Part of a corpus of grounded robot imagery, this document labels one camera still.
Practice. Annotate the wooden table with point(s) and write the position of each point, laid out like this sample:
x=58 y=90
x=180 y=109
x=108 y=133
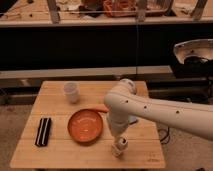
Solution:
x=143 y=152

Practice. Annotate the orange plate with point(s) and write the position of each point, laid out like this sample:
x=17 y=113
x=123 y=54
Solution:
x=85 y=126

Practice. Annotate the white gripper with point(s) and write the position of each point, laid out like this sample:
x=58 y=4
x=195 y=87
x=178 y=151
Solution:
x=119 y=146

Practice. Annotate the black rectangular remote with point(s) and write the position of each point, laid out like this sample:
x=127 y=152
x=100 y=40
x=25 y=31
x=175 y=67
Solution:
x=43 y=132

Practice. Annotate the silver metal bowl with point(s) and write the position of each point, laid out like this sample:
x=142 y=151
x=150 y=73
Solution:
x=201 y=48

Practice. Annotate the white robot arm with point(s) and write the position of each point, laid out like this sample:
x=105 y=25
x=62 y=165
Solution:
x=123 y=102

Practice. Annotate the orange machine in background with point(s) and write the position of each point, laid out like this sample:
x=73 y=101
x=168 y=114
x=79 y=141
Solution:
x=119 y=8

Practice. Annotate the translucent white plastic cup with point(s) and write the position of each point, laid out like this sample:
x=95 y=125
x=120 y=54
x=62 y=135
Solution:
x=70 y=90

